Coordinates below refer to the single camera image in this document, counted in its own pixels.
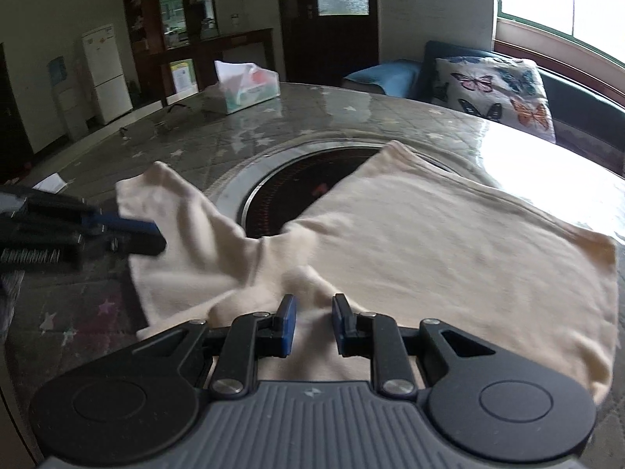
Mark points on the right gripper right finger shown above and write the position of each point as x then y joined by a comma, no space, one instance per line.
379,339

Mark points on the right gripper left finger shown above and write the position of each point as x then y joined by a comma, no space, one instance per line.
250,338

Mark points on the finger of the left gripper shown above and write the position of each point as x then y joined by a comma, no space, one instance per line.
136,231
141,246

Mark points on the cream garment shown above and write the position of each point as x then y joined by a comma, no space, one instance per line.
398,237

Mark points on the white paper scrap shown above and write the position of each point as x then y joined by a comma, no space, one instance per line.
53,184

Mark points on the grey quilted star tablecloth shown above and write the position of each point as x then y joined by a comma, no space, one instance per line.
64,320

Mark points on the eyeglasses on table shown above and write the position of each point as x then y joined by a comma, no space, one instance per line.
172,118

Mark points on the white refrigerator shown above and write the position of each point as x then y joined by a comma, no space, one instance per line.
108,83

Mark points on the water dispenser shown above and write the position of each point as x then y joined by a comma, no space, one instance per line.
67,100

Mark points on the round black induction cooktop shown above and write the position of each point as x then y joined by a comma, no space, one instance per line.
290,189

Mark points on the tissue box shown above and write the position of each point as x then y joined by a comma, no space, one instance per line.
240,86

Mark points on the dark wooden cabinet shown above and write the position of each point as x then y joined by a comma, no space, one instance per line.
166,33

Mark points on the butterfly print pillow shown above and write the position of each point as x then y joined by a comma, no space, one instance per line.
508,91

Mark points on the dark wooden door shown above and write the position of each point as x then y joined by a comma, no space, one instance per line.
326,40

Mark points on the blue bench sofa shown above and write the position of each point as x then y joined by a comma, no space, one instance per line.
585,121

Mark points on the green framed window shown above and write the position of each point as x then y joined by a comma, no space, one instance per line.
597,25

